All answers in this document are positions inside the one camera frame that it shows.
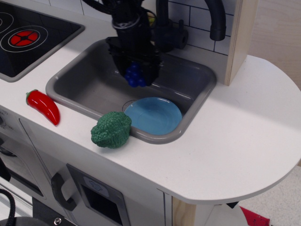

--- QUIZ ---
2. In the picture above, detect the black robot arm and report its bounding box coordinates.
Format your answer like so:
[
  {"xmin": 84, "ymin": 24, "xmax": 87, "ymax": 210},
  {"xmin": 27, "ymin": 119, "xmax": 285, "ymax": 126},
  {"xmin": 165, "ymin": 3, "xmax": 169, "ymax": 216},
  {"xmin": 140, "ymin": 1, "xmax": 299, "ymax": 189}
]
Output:
[{"xmin": 85, "ymin": 0, "xmax": 161, "ymax": 87}]

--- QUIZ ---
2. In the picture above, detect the blue toy blueberries cluster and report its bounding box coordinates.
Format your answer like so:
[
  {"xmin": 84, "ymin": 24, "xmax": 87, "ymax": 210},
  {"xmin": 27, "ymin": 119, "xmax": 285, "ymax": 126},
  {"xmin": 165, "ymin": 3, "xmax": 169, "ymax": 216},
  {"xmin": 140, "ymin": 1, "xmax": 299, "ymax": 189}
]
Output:
[{"xmin": 124, "ymin": 62, "xmax": 146, "ymax": 88}]

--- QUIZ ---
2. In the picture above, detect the black braided cable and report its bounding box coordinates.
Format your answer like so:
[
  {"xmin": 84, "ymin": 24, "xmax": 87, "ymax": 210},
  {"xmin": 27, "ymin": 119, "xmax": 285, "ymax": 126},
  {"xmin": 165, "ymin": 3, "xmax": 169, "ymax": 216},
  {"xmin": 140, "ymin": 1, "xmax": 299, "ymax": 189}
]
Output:
[{"xmin": 0, "ymin": 188, "xmax": 16, "ymax": 226}]

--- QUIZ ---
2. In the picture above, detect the red cloth on floor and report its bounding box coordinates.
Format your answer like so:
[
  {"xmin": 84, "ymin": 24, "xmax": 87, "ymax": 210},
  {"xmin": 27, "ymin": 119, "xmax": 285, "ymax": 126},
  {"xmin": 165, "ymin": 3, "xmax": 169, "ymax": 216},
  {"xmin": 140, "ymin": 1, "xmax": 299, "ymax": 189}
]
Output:
[{"xmin": 240, "ymin": 207, "xmax": 270, "ymax": 226}]

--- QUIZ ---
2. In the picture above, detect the wooden side panel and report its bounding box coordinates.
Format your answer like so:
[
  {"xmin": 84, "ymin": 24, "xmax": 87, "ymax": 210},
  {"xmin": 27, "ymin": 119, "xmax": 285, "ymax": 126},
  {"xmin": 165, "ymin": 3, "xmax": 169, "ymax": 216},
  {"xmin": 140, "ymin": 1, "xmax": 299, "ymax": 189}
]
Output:
[{"xmin": 224, "ymin": 0, "xmax": 258, "ymax": 86}]

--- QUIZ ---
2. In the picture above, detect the red toy chili pepper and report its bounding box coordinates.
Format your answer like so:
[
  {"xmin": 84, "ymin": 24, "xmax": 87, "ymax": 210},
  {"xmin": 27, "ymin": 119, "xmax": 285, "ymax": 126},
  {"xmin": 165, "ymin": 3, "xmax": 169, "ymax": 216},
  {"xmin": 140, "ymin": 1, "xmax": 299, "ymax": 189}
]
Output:
[{"xmin": 26, "ymin": 89, "xmax": 60, "ymax": 126}]

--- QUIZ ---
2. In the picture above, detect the light blue plate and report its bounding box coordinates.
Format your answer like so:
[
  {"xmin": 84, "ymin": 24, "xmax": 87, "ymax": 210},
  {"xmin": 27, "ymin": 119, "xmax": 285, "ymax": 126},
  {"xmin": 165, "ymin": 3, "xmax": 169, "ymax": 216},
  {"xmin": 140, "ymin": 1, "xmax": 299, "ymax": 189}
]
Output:
[{"xmin": 124, "ymin": 97, "xmax": 182, "ymax": 135}]

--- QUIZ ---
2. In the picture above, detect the black toy faucet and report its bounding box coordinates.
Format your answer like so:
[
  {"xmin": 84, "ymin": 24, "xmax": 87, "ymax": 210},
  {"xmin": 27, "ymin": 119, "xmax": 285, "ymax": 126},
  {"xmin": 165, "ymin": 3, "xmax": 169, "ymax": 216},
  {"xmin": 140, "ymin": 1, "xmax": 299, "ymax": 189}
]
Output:
[{"xmin": 154, "ymin": 0, "xmax": 226, "ymax": 53}]

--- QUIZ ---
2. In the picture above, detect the grey oven door panel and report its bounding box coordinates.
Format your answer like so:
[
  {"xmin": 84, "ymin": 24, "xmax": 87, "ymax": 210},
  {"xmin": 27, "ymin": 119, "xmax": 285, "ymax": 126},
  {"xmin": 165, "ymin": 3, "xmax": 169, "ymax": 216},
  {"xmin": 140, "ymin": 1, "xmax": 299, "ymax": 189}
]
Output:
[{"xmin": 66, "ymin": 164, "xmax": 130, "ymax": 226}]

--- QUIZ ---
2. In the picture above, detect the yellow toy bell pepper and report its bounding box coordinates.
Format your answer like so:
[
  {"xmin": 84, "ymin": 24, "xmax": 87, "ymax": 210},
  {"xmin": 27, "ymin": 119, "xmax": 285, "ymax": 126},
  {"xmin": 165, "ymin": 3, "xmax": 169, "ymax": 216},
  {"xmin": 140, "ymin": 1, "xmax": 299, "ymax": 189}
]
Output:
[{"xmin": 147, "ymin": 14, "xmax": 156, "ymax": 28}]

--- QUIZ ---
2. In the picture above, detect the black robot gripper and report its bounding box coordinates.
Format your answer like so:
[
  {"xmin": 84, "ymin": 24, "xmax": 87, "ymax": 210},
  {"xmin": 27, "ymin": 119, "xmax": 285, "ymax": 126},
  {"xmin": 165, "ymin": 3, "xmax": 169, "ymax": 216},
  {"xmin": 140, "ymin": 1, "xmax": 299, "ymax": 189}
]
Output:
[{"xmin": 106, "ymin": 14, "xmax": 161, "ymax": 86}]

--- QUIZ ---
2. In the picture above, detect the grey plastic sink basin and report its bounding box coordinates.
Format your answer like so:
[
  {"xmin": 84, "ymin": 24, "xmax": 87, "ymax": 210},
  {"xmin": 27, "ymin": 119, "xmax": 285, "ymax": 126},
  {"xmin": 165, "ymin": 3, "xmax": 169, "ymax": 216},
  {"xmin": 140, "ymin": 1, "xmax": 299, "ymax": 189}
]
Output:
[{"xmin": 46, "ymin": 40, "xmax": 216, "ymax": 144}]

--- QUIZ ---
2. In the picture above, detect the black toy stove top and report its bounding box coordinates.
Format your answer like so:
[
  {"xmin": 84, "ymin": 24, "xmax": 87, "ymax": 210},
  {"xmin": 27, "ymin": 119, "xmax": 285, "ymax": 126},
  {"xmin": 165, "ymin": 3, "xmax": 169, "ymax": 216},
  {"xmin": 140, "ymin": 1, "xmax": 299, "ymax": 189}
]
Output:
[{"xmin": 0, "ymin": 1, "xmax": 85, "ymax": 82}]

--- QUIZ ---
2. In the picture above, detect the black oven door handle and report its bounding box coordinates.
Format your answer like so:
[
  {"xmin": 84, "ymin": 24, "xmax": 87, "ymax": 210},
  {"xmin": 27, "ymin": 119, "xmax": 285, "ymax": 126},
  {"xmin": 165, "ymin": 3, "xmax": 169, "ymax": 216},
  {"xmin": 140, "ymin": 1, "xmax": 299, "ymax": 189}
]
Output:
[{"xmin": 51, "ymin": 173, "xmax": 77, "ymax": 211}]

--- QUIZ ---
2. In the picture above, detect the green toy broccoli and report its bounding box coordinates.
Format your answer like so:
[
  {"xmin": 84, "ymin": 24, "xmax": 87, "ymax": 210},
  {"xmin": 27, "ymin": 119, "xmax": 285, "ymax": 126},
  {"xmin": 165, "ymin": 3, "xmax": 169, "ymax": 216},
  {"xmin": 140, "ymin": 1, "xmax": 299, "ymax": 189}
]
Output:
[{"xmin": 91, "ymin": 112, "xmax": 132, "ymax": 148}]

